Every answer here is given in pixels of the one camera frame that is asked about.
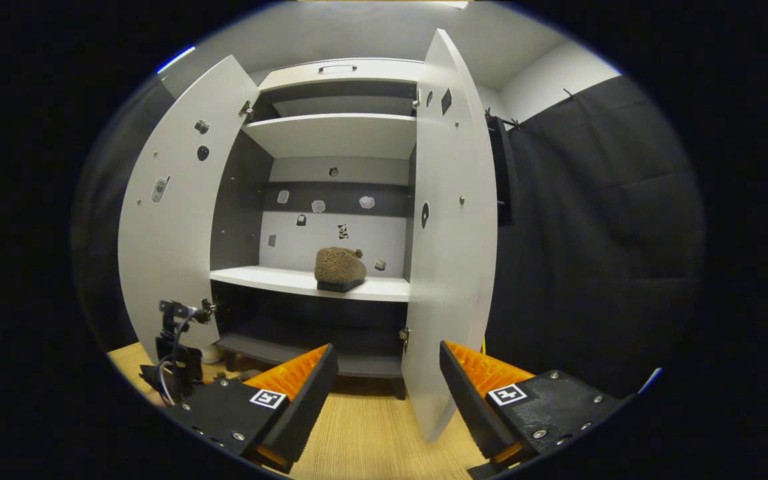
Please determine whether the narrow ceiling light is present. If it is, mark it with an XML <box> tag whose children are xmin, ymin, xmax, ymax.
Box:
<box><xmin>156</xmin><ymin>45</ymin><xmax>196</xmax><ymax>74</ymax></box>

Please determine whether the brown fuzzy shoe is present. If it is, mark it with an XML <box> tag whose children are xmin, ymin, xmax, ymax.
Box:
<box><xmin>314</xmin><ymin>247</ymin><xmax>368</xmax><ymax>293</ymax></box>

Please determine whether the white shoe cabinet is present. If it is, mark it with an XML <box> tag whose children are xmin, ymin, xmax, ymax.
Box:
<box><xmin>209</xmin><ymin>58</ymin><xmax>425</xmax><ymax>401</ymax></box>

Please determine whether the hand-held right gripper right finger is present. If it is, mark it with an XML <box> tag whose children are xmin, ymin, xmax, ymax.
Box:
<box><xmin>439</xmin><ymin>341</ymin><xmax>625</xmax><ymax>471</ymax></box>

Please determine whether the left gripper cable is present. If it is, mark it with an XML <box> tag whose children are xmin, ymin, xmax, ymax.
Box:
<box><xmin>157</xmin><ymin>317</ymin><xmax>195</xmax><ymax>406</ymax></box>

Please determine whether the white cabinet door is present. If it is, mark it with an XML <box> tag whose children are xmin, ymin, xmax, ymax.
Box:
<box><xmin>117</xmin><ymin>55</ymin><xmax>261</xmax><ymax>364</ymax></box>
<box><xmin>401</xmin><ymin>28</ymin><xmax>515</xmax><ymax>442</ymax></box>

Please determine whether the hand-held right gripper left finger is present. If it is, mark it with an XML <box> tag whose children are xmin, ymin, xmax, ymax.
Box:
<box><xmin>165</xmin><ymin>344</ymin><xmax>339</xmax><ymax>475</ymax></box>

